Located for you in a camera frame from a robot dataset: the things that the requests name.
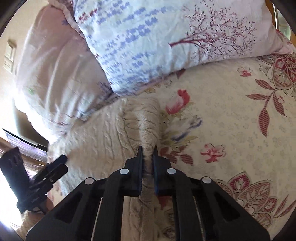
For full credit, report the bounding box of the beige cable-knit sweater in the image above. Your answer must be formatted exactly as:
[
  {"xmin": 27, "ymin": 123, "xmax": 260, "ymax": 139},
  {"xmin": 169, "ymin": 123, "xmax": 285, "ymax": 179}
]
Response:
[{"xmin": 16, "ymin": 96, "xmax": 181, "ymax": 241}]

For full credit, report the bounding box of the pale pink floral pillow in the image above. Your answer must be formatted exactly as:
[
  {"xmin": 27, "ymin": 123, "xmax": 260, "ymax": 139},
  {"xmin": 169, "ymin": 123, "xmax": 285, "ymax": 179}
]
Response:
[{"xmin": 14, "ymin": 1, "xmax": 115, "ymax": 143}]

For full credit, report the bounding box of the white blue-flowered pillow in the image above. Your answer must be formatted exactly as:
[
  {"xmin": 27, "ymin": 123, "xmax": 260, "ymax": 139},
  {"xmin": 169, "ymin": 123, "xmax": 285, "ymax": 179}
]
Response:
[{"xmin": 72, "ymin": 0, "xmax": 293, "ymax": 98}]

